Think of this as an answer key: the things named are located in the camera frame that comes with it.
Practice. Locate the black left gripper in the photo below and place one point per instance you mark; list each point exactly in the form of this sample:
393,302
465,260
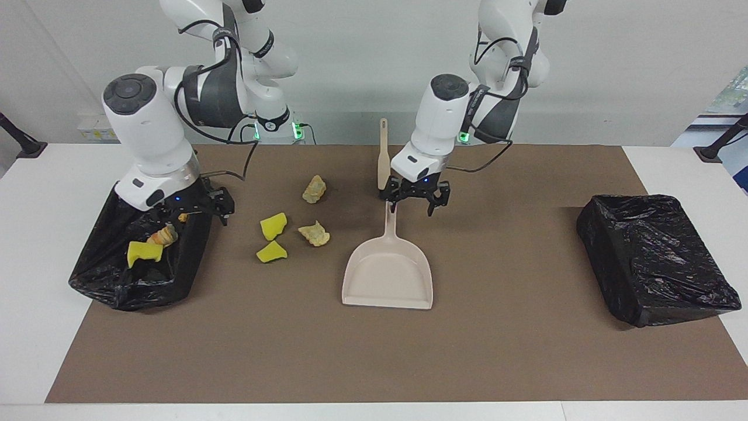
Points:
418,188

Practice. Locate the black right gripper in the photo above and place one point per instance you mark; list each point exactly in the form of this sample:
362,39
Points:
190,202

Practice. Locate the toy croissant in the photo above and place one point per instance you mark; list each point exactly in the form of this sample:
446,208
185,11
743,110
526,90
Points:
163,235

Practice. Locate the beige hand brush black bristles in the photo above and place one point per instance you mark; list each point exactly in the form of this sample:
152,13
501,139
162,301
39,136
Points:
383,158

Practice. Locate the yellow sponge piece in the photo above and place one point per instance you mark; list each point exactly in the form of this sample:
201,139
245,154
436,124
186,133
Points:
272,252
143,252
273,225

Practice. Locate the beige plastic dustpan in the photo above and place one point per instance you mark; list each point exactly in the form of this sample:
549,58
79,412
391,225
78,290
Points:
388,280

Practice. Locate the pale toy dumpling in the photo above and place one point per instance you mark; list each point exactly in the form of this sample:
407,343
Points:
315,235
315,189

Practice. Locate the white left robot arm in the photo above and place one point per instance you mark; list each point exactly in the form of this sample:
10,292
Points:
435,123

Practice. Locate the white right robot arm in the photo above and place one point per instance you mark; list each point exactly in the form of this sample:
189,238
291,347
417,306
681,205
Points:
146,134

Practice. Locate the black bag lined bin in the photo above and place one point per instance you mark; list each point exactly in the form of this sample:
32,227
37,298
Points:
117,286
654,263

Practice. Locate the brown table mat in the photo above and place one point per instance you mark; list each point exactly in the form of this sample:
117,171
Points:
374,356

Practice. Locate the black stand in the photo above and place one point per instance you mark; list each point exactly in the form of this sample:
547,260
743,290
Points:
719,146
23,146

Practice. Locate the glass window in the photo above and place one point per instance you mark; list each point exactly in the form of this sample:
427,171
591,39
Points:
733,93

